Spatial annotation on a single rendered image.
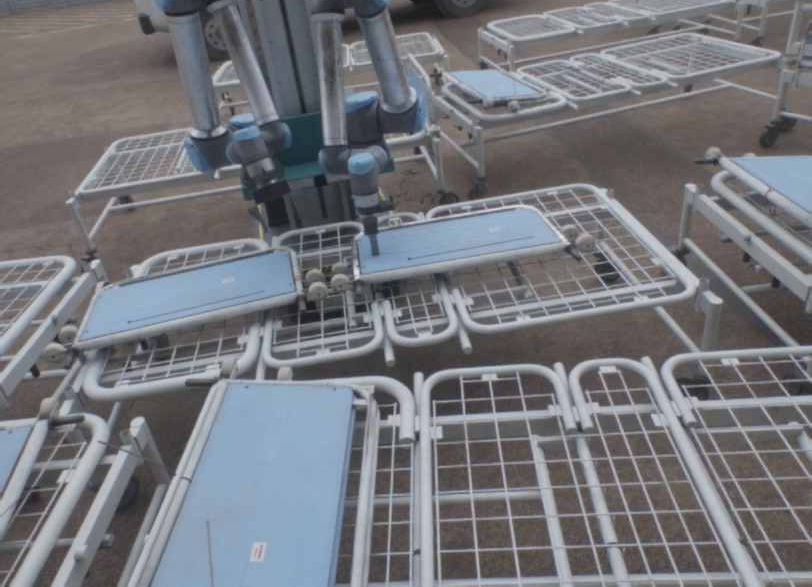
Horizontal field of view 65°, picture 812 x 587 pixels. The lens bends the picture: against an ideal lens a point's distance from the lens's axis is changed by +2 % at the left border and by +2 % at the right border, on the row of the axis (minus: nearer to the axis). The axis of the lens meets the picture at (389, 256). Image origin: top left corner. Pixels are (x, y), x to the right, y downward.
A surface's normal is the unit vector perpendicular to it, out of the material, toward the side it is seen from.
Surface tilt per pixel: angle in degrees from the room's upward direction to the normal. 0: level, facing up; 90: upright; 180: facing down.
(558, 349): 0
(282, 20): 90
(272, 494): 8
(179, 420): 0
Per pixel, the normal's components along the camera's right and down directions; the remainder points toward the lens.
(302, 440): 0.00, -0.86
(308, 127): 0.21, 0.47
